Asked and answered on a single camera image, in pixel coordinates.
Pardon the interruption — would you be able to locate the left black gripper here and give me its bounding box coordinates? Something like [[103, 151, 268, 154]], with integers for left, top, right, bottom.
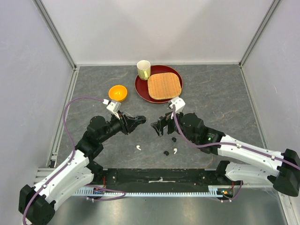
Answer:
[[98, 110, 142, 143]]

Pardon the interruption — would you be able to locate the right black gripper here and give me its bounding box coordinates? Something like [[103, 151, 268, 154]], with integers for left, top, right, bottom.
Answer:
[[151, 107, 196, 143]]

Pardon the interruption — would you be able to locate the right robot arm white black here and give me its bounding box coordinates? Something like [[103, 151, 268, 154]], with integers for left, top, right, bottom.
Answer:
[[151, 112, 300, 197]]

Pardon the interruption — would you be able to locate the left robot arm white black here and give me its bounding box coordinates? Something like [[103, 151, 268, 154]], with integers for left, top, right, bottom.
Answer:
[[18, 112, 146, 225]]

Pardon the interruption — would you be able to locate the orange bowl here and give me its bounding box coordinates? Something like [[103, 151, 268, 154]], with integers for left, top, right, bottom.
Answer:
[[108, 85, 128, 102]]

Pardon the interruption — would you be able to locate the dark red round tray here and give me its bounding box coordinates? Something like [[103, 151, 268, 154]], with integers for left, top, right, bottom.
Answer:
[[135, 65, 183, 104]]

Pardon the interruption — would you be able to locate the woven bamboo square tray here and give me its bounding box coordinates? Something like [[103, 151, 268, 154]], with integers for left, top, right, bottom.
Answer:
[[147, 72, 182, 100]]

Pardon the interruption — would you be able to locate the cream ceramic mug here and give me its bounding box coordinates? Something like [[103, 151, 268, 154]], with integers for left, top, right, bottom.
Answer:
[[136, 60, 151, 80]]

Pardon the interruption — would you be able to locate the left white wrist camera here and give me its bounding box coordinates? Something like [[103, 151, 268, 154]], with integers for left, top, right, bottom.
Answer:
[[106, 100, 121, 120]]

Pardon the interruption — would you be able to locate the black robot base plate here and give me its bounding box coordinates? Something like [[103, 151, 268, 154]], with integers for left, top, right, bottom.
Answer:
[[91, 168, 232, 193]]

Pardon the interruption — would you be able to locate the slotted cable duct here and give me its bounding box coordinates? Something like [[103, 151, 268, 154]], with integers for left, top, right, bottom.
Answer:
[[73, 187, 233, 198]]

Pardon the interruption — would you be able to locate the aluminium frame rail left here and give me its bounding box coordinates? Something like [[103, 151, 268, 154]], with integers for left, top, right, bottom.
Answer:
[[33, 0, 77, 70]]

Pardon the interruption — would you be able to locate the aluminium frame rail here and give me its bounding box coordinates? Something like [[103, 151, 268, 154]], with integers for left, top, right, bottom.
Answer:
[[33, 0, 77, 70], [239, 0, 282, 69]]

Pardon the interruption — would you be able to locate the aluminium frame rail right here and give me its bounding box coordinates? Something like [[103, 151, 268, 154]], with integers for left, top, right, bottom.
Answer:
[[239, 0, 282, 69]]

